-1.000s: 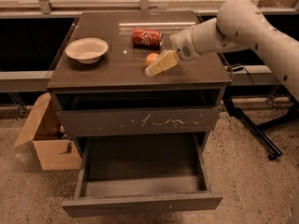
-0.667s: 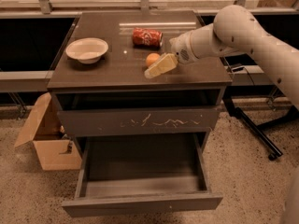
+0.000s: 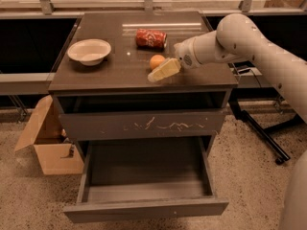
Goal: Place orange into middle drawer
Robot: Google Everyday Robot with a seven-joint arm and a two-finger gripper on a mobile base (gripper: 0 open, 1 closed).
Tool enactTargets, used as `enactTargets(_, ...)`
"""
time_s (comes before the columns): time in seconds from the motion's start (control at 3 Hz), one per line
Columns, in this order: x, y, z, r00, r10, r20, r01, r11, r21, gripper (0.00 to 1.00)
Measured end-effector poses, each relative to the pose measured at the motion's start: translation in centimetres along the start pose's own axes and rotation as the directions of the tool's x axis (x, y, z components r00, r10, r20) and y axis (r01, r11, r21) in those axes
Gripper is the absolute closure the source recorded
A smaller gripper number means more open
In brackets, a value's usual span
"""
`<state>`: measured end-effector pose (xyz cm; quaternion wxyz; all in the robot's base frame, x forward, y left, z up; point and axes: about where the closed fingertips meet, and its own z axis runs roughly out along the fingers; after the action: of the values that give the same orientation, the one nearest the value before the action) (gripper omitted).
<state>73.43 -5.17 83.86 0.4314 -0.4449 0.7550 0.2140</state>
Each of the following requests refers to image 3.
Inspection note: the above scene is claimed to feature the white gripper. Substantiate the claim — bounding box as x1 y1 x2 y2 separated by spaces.
148 37 201 82

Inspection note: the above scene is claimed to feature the grey drawer cabinet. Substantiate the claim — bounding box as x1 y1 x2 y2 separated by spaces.
49 11 237 153

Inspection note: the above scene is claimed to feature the orange fruit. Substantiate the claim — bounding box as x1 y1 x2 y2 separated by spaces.
150 55 165 70

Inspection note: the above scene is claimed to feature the black stand leg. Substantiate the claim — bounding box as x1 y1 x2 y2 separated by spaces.
228 100 304 165

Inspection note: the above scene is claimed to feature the cardboard box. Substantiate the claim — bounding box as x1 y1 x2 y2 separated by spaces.
14 95 83 175

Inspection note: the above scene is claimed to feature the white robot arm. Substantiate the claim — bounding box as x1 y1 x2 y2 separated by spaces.
148 13 307 230

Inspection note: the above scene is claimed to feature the red soda can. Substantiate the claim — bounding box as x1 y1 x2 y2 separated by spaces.
135 29 167 50

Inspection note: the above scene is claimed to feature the black cable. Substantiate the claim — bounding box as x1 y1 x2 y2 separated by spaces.
232 62 263 88

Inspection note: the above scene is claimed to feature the white bowl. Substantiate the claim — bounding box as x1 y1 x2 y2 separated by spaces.
67 39 111 66

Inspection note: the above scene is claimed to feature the grey upper drawer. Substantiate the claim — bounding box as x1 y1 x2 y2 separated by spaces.
59 91 226 141

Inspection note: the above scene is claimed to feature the open middle drawer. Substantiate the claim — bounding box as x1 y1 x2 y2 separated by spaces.
64 137 228 223

